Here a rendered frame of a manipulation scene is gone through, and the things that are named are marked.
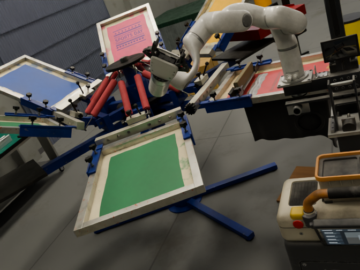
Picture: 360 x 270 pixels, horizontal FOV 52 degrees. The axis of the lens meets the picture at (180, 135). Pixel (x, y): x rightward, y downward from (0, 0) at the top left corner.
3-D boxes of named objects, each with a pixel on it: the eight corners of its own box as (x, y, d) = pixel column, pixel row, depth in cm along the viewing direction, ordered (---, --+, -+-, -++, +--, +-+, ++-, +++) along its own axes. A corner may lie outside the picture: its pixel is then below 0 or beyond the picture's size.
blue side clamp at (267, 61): (274, 67, 263) (271, 58, 260) (272, 70, 259) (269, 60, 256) (234, 75, 278) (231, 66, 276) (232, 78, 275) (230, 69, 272)
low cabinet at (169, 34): (177, 40, 1014) (165, 10, 981) (241, 22, 927) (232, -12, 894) (145, 68, 853) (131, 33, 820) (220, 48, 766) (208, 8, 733)
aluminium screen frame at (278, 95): (347, 51, 237) (346, 46, 235) (341, 90, 192) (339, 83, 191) (233, 74, 277) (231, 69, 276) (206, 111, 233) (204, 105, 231)
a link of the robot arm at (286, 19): (217, -4, 158) (245, -10, 142) (280, 16, 177) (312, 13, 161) (211, 30, 159) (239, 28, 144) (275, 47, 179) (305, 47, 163)
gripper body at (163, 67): (152, 60, 136) (157, 43, 126) (178, 72, 137) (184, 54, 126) (144, 76, 133) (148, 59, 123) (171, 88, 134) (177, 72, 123)
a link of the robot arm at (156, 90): (181, 76, 151) (162, 62, 151) (186, 62, 141) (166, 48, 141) (159, 102, 145) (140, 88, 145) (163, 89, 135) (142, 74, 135)
